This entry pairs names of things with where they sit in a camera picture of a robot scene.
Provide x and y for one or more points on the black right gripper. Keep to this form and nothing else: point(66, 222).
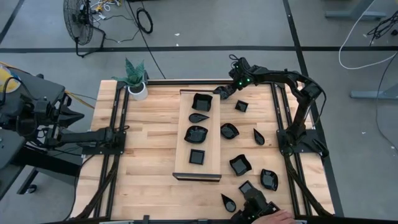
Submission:
point(245, 76)

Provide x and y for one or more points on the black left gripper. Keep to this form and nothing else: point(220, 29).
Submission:
point(56, 133)

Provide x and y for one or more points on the black leaf-shaped plate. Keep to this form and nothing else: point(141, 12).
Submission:
point(269, 180)
point(229, 131)
point(219, 92)
point(186, 137)
point(196, 135)

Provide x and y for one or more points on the black teardrop plate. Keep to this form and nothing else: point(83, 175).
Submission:
point(259, 139)
point(206, 117)
point(229, 205)
point(196, 118)

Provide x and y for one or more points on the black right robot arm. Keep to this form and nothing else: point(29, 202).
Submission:
point(300, 112)

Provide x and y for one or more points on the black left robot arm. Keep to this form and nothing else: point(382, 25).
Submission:
point(87, 137)

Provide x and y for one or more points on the long wooden tray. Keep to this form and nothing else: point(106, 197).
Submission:
point(214, 121)

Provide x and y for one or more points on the black side table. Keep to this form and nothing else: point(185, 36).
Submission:
point(43, 84)

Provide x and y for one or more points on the green plant white pot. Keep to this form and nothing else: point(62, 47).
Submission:
point(138, 93)

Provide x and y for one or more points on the black caster wheel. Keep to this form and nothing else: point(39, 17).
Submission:
point(32, 188)

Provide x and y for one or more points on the black floor fan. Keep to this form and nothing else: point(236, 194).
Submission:
point(81, 17)

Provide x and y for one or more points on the white power strip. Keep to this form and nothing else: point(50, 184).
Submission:
point(101, 15)

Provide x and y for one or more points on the silver aluminium bar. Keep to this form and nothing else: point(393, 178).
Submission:
point(116, 222)
point(301, 222)

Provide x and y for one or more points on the person's hand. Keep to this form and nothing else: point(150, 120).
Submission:
point(273, 218)

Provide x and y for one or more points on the grey desk foot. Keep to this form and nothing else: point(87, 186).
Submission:
point(354, 14)
point(373, 94)

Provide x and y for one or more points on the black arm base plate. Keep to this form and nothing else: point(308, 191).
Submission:
point(281, 149)
point(93, 151)

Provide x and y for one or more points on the black aluminium table frame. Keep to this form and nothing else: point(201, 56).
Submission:
point(186, 82)

